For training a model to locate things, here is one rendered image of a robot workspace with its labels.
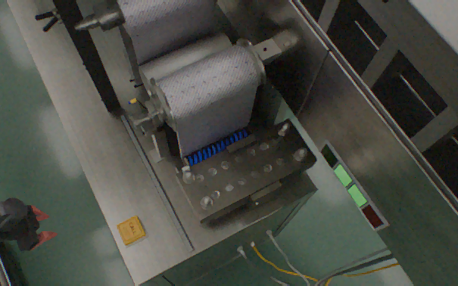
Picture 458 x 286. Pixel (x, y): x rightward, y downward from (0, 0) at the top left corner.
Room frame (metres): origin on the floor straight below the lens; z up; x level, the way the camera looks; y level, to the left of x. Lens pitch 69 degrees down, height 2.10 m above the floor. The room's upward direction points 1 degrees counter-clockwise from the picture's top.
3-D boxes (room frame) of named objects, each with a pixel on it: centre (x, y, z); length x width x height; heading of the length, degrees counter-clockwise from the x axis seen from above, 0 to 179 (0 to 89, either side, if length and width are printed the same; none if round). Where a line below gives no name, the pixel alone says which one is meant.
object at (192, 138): (0.50, -0.03, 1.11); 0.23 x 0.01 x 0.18; 117
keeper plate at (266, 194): (0.34, -0.18, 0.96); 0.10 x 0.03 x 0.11; 117
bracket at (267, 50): (0.64, -0.17, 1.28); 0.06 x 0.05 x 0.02; 117
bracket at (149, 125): (0.52, 0.15, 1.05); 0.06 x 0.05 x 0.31; 117
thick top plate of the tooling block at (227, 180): (0.41, -0.12, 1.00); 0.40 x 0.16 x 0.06; 117
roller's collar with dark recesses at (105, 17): (0.72, 0.23, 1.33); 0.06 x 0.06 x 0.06; 27
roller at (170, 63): (0.66, 0.04, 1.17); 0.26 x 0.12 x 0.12; 117
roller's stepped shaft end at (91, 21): (0.69, 0.29, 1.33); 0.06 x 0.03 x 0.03; 117
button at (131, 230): (0.25, 0.24, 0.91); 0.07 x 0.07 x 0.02; 27
